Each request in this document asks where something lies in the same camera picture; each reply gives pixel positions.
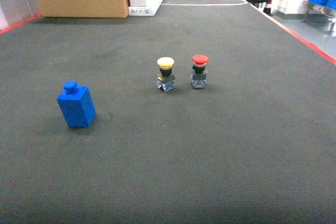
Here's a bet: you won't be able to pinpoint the blue block part with knob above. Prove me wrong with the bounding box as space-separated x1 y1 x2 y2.
57 80 96 127

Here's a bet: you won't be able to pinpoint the blue bins on far shelf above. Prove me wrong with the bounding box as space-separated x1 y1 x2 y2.
308 0 335 9

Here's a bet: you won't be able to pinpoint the white flat box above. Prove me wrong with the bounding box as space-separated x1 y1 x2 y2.
129 0 163 16

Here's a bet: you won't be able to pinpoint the yellow mushroom push button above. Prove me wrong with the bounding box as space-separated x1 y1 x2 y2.
157 57 176 92

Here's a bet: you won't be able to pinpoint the red mushroom push button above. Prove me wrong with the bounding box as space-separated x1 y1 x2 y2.
191 55 208 89

